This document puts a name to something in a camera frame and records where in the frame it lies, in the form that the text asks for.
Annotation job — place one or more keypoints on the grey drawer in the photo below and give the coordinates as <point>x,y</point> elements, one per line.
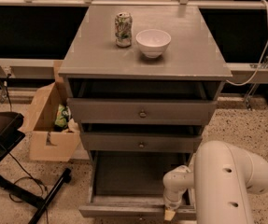
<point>130,111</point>
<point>129,184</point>
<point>144,142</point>

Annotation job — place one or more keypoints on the grey drawer cabinet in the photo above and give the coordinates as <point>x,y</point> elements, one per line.
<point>191,68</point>

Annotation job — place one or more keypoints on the green snack bag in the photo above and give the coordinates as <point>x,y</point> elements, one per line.
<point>62,117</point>

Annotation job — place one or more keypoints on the white ceramic bowl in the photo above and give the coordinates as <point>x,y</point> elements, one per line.
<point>153,42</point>

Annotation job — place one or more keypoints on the open cardboard box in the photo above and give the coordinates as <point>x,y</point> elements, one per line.
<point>47,144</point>

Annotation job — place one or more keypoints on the green white soda can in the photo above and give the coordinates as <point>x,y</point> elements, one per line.
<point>123,29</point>

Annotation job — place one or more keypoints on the grey bottom drawer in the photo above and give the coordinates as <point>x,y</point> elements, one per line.
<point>129,184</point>

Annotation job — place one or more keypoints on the grey middle drawer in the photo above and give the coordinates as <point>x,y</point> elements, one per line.
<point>144,142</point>

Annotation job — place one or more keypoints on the black stand with tray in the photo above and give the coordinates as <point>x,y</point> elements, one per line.
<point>10,136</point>

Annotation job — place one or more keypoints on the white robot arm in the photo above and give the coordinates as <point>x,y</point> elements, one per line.
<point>222,177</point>

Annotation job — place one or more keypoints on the grey top drawer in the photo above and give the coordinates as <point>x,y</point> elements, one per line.
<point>130,111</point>

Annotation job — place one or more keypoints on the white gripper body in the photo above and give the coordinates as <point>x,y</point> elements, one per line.
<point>173,202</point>

